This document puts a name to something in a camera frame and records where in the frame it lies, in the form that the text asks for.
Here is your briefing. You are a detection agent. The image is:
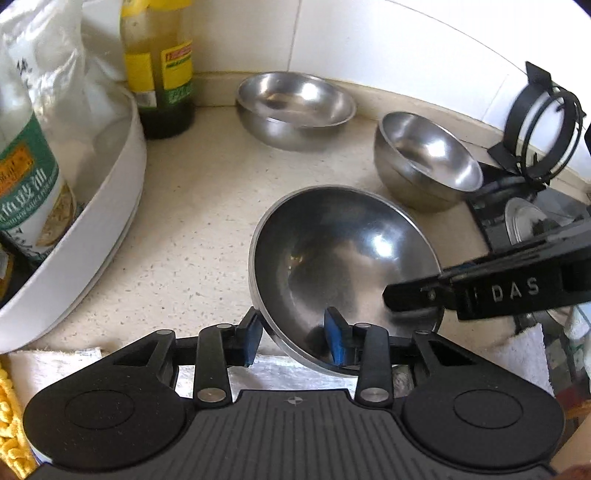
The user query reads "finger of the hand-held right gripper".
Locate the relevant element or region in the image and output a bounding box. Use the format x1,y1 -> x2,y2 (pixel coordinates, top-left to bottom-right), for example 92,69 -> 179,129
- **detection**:
383,272 -> 459,313

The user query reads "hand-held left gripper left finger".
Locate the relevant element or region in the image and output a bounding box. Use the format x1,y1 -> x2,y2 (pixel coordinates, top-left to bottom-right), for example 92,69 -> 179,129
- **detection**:
113,307 -> 265,409

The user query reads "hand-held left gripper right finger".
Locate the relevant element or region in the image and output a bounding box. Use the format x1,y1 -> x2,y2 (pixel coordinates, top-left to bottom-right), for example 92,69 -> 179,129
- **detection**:
323,307 -> 474,409

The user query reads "wide steel bowl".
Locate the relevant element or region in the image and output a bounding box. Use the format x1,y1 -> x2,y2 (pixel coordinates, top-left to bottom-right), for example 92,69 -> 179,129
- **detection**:
248,185 -> 445,377
235,71 -> 358,151

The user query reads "black glass stove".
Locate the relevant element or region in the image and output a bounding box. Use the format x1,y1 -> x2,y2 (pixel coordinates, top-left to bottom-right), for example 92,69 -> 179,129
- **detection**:
465,161 -> 591,259

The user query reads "deep small steel bowl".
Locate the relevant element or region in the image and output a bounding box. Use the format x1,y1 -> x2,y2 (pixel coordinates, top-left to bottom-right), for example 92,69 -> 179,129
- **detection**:
374,111 -> 485,213

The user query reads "white two-tier spice rack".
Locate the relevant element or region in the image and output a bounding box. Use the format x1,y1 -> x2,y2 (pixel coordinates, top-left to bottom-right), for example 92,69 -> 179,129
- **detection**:
0,78 -> 148,354

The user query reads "white towel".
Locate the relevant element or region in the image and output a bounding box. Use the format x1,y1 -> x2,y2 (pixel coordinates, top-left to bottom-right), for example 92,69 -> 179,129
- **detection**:
8,320 -> 555,400

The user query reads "yellow chenille mat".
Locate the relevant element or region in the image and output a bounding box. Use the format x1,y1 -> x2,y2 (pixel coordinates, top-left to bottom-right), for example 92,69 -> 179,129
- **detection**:
0,357 -> 37,480

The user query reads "clear sauce bottle gold cap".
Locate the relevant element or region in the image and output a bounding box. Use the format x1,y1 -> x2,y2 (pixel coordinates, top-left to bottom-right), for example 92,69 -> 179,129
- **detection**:
0,69 -> 77,265

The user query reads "green yellow label oil bottle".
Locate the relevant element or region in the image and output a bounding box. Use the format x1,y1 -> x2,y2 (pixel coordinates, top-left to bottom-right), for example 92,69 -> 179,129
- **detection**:
119,0 -> 197,140

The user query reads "clear plastic bag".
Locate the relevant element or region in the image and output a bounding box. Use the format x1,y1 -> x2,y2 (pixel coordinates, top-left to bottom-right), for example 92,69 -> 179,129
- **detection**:
0,0 -> 134,155

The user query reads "black pan support ring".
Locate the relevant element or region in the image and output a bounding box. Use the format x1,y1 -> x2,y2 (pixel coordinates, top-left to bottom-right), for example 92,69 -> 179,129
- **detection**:
487,61 -> 583,188

